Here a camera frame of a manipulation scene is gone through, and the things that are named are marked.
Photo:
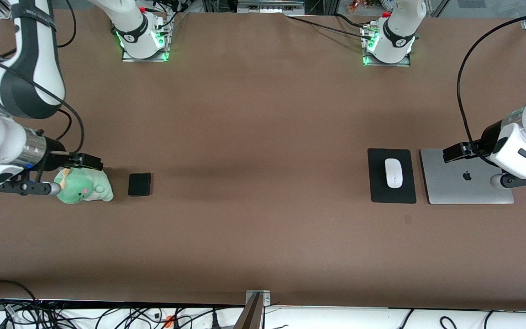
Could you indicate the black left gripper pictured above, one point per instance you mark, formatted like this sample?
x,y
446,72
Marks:
x,y
487,136

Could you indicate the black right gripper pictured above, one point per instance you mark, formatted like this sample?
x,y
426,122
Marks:
x,y
55,158

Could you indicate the black phone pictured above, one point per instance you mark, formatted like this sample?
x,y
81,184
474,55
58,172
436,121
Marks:
x,y
139,184

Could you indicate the white computer mouse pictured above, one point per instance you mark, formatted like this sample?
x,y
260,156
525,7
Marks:
x,y
394,172

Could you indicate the black mouse pad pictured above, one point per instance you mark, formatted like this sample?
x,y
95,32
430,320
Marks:
x,y
377,183

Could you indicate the green dinosaur plush toy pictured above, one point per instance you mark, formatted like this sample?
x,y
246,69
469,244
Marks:
x,y
85,189

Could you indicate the silver closed laptop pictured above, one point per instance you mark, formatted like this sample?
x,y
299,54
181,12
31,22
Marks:
x,y
454,185

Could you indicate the silver metal box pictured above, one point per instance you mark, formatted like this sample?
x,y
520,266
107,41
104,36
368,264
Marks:
x,y
270,6

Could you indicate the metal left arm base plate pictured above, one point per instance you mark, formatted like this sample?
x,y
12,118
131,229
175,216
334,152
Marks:
x,y
404,63

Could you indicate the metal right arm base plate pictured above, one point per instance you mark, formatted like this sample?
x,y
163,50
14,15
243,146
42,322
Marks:
x,y
128,57

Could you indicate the metal table edge bracket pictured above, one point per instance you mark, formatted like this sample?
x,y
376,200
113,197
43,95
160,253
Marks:
x,y
258,296

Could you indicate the aluminium profile post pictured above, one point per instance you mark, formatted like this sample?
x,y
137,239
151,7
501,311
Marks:
x,y
250,315

